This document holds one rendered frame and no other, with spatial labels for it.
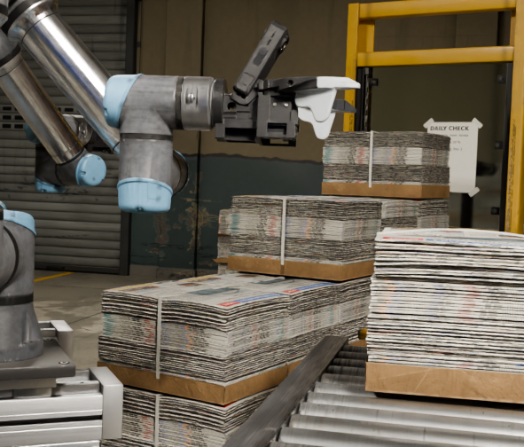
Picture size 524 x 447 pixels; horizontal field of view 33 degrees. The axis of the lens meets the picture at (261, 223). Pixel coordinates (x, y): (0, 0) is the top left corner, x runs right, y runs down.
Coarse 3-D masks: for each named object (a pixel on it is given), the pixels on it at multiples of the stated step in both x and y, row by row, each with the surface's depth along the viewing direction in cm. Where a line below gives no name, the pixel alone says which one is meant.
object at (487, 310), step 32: (384, 256) 127; (416, 256) 127; (448, 256) 126; (480, 256) 125; (512, 256) 124; (384, 288) 128; (416, 288) 127; (448, 288) 126; (480, 288) 125; (512, 288) 125; (384, 320) 129; (416, 320) 128; (448, 320) 127; (480, 320) 126; (512, 320) 125; (384, 352) 129; (416, 352) 128; (448, 352) 127; (480, 352) 126; (512, 352) 125
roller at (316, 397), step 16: (320, 400) 128; (336, 400) 128; (352, 400) 127; (368, 400) 127; (384, 400) 127; (400, 400) 127; (464, 416) 123; (480, 416) 123; (496, 416) 122; (512, 416) 122
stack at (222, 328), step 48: (144, 288) 217; (192, 288) 221; (240, 288) 224; (288, 288) 228; (336, 288) 241; (144, 336) 207; (192, 336) 199; (240, 336) 199; (288, 336) 220; (144, 432) 208; (192, 432) 200
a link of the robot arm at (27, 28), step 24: (24, 0) 132; (48, 0) 134; (24, 24) 133; (48, 24) 133; (48, 48) 133; (72, 48) 133; (48, 72) 135; (72, 72) 133; (96, 72) 134; (72, 96) 134; (96, 96) 133; (96, 120) 133
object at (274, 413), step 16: (336, 336) 177; (320, 352) 160; (336, 352) 161; (304, 368) 146; (320, 368) 146; (288, 384) 134; (304, 384) 135; (272, 400) 124; (288, 400) 125; (304, 400) 128; (256, 416) 116; (272, 416) 116; (288, 416) 116; (240, 432) 108; (256, 432) 108; (272, 432) 109
